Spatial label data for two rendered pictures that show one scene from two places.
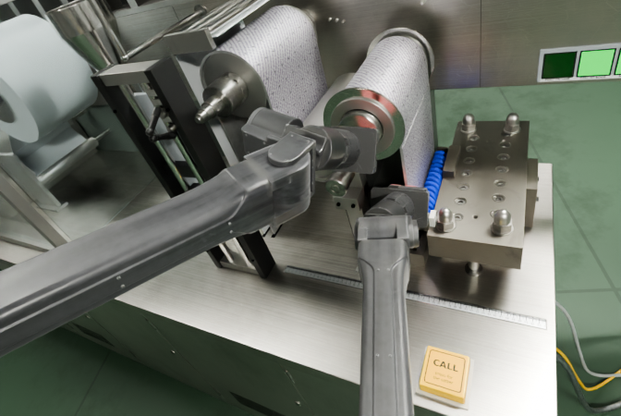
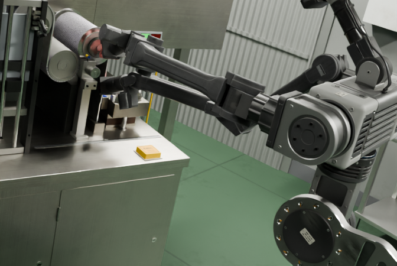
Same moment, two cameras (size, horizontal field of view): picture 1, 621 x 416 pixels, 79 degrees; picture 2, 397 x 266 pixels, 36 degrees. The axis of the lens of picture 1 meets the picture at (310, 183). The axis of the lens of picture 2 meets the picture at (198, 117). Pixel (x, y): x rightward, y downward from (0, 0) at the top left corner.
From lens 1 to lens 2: 194 cm
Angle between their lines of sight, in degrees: 68
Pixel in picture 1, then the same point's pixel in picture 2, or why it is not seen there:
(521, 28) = (109, 19)
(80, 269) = not seen: hidden behind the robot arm
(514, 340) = (156, 142)
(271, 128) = (116, 30)
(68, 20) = not seen: outside the picture
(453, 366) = (150, 147)
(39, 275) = not seen: hidden behind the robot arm
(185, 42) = not seen: outside the picture
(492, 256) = (137, 110)
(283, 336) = (72, 165)
